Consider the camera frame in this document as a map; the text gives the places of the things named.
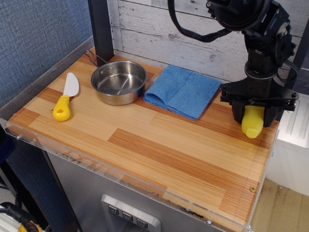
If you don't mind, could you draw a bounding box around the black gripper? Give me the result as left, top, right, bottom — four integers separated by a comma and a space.
220, 77, 299, 128

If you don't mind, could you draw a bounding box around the yellow handled toy knife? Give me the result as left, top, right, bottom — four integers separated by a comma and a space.
53, 72, 80, 121

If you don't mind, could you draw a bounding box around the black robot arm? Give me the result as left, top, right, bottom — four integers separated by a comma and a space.
207, 0, 299, 127

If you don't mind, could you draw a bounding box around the stainless steel cabinet front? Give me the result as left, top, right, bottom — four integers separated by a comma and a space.
48, 153, 217, 232

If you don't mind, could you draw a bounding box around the black right vertical post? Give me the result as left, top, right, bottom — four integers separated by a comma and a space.
284, 21, 309, 95

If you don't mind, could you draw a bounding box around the clear acrylic table guard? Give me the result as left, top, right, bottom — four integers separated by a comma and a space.
1, 115, 276, 232

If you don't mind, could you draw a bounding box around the white ribbed side appliance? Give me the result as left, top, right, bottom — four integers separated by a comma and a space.
266, 94, 309, 196

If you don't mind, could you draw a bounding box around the black vertical post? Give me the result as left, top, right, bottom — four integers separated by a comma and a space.
284, 21, 309, 95
88, 0, 114, 61

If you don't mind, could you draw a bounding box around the yellow plastic squeeze bottle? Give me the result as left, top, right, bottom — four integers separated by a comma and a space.
241, 105, 264, 139

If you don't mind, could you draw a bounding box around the yellow black object bottom left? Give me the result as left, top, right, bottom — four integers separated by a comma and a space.
0, 203, 44, 232

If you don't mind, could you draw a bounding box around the silver button control panel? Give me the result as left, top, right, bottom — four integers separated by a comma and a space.
101, 194, 161, 232

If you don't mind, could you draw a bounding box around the blue folded cloth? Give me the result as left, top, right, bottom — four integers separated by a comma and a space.
143, 65, 221, 120

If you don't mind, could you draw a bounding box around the black left vertical post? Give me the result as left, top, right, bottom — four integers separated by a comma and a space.
88, 0, 114, 61

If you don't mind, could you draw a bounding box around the stainless steel pot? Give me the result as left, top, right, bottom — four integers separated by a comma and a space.
84, 50, 147, 106

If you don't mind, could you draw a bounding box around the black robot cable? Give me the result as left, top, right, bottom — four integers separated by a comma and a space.
167, 0, 232, 44

